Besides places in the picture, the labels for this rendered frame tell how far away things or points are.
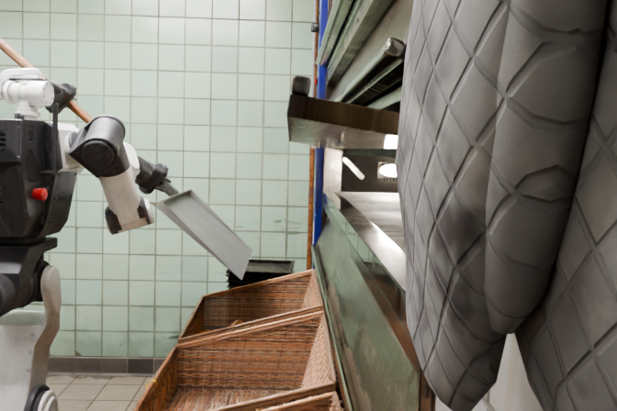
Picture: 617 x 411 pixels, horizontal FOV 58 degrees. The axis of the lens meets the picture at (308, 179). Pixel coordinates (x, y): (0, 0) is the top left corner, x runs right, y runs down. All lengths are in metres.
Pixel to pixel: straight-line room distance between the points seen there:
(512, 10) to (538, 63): 0.02
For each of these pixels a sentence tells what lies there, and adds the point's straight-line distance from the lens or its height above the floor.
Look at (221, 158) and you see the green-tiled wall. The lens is 3.32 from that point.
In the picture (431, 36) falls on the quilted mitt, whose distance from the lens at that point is 0.26.
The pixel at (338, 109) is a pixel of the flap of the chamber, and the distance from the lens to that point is 0.60.
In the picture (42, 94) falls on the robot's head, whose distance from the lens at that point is 1.67.
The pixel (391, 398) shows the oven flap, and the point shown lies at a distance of 0.83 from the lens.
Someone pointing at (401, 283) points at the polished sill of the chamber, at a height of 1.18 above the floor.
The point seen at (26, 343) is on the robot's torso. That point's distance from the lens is 1.73.
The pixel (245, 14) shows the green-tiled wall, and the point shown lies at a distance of 3.39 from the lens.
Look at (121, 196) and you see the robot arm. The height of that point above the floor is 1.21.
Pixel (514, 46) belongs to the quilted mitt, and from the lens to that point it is 0.20.
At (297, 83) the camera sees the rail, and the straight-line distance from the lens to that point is 0.60.
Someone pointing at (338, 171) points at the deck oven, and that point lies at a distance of 2.40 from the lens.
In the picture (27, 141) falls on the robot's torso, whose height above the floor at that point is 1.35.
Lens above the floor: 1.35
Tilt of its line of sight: 3 degrees down
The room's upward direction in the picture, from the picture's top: 2 degrees clockwise
